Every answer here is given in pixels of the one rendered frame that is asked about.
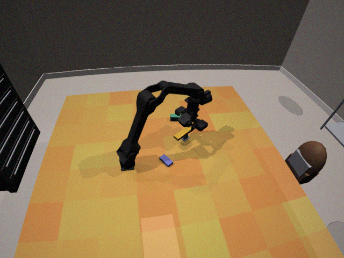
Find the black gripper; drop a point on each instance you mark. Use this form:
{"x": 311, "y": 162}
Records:
{"x": 197, "y": 123}

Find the blue flat bar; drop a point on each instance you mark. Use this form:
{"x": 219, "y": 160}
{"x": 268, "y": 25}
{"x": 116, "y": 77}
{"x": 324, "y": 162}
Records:
{"x": 168, "y": 162}

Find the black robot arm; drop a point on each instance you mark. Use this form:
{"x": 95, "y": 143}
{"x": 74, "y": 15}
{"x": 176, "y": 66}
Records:
{"x": 146, "y": 104}

